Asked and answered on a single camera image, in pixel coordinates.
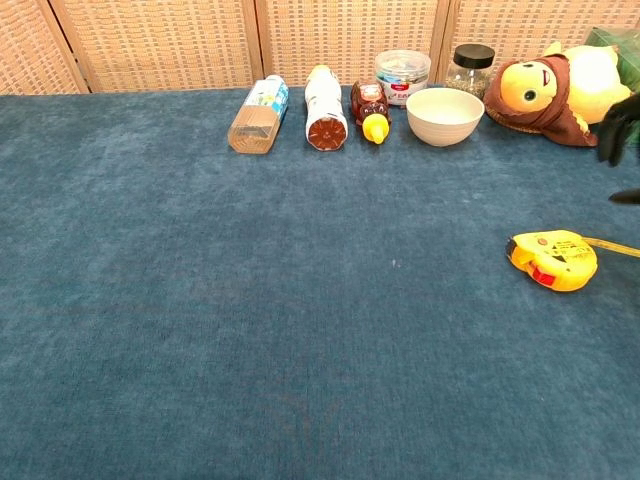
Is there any clear bottle with blue label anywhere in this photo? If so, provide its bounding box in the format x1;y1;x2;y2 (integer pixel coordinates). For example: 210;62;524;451
227;74;291;156

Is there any glass jar with black lid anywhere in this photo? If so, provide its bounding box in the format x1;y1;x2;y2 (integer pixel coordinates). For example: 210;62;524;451
444;43;496;101

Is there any yellow plush toy brown hood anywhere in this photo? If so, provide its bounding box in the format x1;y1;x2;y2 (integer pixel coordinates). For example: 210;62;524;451
482;40;632;149

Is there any green tissue pack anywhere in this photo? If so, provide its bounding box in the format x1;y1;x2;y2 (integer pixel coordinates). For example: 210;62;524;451
583;25;640;101

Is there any syrup bottle with yellow cap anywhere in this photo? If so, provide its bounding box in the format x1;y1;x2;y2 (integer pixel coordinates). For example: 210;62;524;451
349;81;392;145

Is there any blue table cloth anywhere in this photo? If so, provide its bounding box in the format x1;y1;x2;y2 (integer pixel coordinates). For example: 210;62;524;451
0;85;640;480

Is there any yellow tape measure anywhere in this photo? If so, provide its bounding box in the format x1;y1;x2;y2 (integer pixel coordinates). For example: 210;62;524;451
505;229;640;294

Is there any clear plastic tub of clips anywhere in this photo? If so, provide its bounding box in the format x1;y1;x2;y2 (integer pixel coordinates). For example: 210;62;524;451
374;49;432;108

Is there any white brown-capped bottle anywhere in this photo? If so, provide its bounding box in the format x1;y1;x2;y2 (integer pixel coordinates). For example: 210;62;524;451
304;64;349;152

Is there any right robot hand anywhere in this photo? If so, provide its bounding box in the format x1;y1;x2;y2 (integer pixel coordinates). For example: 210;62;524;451
595;90;640;205

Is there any white bowl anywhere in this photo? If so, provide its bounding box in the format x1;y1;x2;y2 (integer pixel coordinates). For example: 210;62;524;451
405;87;486;148

